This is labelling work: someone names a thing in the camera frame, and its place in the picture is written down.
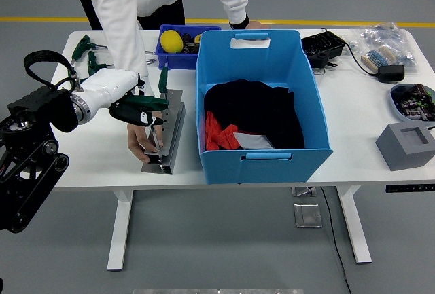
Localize light blue plate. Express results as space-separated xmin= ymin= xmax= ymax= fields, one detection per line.
xmin=389 ymin=83 xmax=435 ymax=124

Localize black cloth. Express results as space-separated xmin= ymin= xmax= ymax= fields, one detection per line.
xmin=203 ymin=79 xmax=306 ymax=152

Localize black adapter cord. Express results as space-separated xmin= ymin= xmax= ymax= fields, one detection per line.
xmin=319 ymin=27 xmax=380 ymax=77

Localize grey metal wrench rack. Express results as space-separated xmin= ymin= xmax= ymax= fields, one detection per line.
xmin=141 ymin=89 xmax=187 ymax=175

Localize white table leg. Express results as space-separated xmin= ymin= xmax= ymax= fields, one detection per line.
xmin=107 ymin=190 xmax=134 ymax=272
xmin=336 ymin=185 xmax=373 ymax=264

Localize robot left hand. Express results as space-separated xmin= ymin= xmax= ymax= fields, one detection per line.
xmin=81 ymin=69 xmax=164 ymax=127

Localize large light blue box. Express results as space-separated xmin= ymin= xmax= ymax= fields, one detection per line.
xmin=195 ymin=29 xmax=334 ymax=186

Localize beige resistor strip bundle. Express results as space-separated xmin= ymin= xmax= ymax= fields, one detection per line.
xmin=360 ymin=45 xmax=398 ymax=73

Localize black plastic tray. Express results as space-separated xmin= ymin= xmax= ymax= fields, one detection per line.
xmin=300 ymin=31 xmax=347 ymax=69

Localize medium green T-handle hex wrench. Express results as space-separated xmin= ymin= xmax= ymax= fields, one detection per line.
xmin=158 ymin=65 xmax=169 ymax=100

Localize black floor cable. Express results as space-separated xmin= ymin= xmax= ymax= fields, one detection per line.
xmin=319 ymin=187 xmax=353 ymax=294

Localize grey block with square recess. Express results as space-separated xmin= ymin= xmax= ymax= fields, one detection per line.
xmin=375 ymin=122 xmax=435 ymax=172

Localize pile of electronic parts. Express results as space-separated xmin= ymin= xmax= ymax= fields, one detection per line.
xmin=391 ymin=84 xmax=435 ymax=121

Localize yellow lemon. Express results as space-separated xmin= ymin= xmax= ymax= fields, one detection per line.
xmin=160 ymin=29 xmax=184 ymax=54

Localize black wrist watch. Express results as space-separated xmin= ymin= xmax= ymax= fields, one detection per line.
xmin=229 ymin=14 xmax=251 ymax=30

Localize black table control panel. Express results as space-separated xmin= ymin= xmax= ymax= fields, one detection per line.
xmin=385 ymin=183 xmax=435 ymax=194

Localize person's right hand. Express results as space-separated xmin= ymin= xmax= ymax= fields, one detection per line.
xmin=127 ymin=111 xmax=164 ymax=164

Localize person's left hand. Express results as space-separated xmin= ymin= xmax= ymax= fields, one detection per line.
xmin=245 ymin=20 xmax=271 ymax=31

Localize white grey cloth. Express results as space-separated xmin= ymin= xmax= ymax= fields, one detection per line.
xmin=232 ymin=132 xmax=275 ymax=151

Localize red cloth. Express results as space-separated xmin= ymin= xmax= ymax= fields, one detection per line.
xmin=205 ymin=110 xmax=241 ymax=152

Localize large metal floor plate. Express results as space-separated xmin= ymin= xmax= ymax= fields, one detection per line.
xmin=293 ymin=203 xmax=323 ymax=229

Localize long green T-handle hex wrench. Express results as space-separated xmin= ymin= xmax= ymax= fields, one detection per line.
xmin=70 ymin=35 xmax=156 ymax=64

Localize clear plastic component bags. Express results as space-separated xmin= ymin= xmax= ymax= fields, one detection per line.
xmin=345 ymin=22 xmax=419 ymax=76

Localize black power adapter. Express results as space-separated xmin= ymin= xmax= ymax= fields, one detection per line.
xmin=377 ymin=65 xmax=406 ymax=84

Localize small metal floor plate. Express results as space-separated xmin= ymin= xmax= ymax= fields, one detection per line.
xmin=291 ymin=187 xmax=317 ymax=197

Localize small dark blue bin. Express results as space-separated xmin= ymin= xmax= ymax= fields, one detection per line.
xmin=154 ymin=24 xmax=222 ymax=71

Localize large green T-handle hex wrench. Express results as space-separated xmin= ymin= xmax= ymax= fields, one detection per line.
xmin=117 ymin=94 xmax=170 ymax=159

